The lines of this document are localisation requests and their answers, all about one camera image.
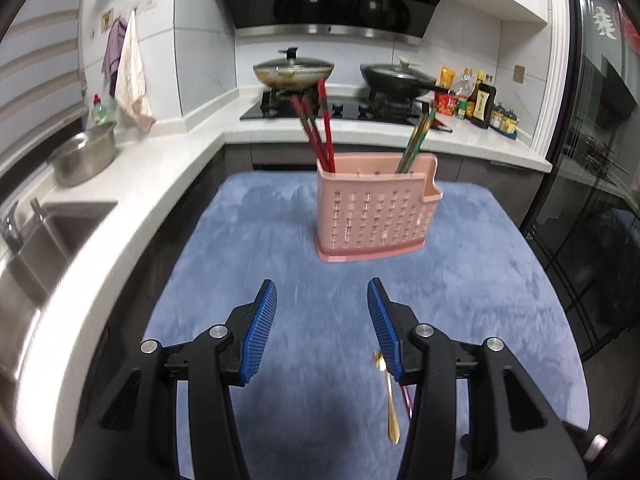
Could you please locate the black built-in oven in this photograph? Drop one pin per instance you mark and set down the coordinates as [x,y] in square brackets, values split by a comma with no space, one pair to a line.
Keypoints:
[285,156]

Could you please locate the green seasoning jar rack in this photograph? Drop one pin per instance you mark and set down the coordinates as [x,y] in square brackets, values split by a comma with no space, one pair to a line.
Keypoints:
[505,122]

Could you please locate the steel faucet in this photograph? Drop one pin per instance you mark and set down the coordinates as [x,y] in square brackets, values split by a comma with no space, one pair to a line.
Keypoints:
[15,230]

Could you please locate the steel kitchen sink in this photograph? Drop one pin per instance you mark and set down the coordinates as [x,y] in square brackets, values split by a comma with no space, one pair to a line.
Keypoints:
[45,260]

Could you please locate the white pink hanging cloth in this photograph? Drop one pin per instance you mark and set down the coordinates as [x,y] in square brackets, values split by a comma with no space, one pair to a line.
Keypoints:
[132,80]

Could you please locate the red seasoning tub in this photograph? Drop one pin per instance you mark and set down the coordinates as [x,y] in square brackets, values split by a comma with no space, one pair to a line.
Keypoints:
[445,104]

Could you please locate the dark soy sauce bottle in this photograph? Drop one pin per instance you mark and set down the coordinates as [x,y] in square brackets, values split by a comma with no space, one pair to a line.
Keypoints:
[482,107]

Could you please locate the yellow-label sauce bottle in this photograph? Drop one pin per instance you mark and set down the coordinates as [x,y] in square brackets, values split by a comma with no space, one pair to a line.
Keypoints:
[478,80]

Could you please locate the purple hanging cloth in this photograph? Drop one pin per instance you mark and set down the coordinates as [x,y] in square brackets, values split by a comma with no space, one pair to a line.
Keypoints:
[112,50]

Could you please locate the blue plush mat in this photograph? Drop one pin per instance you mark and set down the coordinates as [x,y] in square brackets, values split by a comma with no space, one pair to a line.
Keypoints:
[280,240]

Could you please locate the small green-capped jar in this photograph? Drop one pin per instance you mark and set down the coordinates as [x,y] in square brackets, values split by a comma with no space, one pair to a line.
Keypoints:
[461,110]

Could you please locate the steel colander bowl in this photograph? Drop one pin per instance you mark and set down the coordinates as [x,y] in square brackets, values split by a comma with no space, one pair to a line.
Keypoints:
[82,157]

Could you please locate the brown wall switch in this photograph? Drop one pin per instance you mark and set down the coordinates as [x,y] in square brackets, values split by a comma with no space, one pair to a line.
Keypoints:
[519,74]

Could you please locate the black wok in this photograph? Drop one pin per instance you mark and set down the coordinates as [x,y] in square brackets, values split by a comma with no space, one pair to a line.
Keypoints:
[395,85]

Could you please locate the dark kitchen cabinet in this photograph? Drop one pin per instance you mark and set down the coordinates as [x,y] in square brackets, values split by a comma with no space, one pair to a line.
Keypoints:
[490,175]

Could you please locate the yellow seasoning packet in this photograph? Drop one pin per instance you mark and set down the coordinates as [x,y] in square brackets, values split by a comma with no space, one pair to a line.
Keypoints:
[447,79]

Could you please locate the black glass gas stove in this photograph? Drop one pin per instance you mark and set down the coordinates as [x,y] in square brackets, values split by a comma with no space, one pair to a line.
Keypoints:
[350,109]

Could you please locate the pink perforated utensil holder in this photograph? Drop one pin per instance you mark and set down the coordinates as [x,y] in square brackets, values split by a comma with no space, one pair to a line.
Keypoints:
[375,210]

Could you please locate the gold spoon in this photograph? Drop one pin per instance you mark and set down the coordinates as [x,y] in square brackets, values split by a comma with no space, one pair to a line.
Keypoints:
[391,410]

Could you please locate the clear plastic bottle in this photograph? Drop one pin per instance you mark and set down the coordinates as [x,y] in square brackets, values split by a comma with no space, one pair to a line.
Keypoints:
[465,85]

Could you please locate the glass lid with white knob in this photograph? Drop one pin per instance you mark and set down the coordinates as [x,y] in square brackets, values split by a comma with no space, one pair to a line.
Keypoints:
[395,69]

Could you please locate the red chopstick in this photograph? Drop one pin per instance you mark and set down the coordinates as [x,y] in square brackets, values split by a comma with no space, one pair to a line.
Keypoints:
[326,125]
[309,132]
[315,127]

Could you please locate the window blinds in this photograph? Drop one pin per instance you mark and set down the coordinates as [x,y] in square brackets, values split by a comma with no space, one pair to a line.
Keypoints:
[35,60]

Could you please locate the colourful-tipped chopstick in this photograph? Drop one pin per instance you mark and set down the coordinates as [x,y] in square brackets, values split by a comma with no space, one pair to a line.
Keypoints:
[410,142]
[415,137]
[425,132]
[420,135]

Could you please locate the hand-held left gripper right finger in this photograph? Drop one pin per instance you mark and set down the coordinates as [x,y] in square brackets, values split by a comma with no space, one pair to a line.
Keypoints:
[385,330]

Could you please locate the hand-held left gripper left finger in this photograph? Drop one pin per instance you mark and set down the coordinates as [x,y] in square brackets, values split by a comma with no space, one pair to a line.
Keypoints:
[260,330]

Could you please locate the glass sliding door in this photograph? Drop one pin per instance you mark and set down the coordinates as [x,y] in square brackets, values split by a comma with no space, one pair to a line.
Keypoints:
[590,160]

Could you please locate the steel wok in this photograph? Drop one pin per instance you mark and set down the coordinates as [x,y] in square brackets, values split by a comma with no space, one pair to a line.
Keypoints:
[280,79]

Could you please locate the green dish soap bottle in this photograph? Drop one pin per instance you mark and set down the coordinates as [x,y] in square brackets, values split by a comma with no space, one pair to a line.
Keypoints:
[101,114]

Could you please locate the glass lid with black knob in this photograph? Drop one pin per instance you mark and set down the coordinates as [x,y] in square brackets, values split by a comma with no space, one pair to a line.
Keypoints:
[295,62]

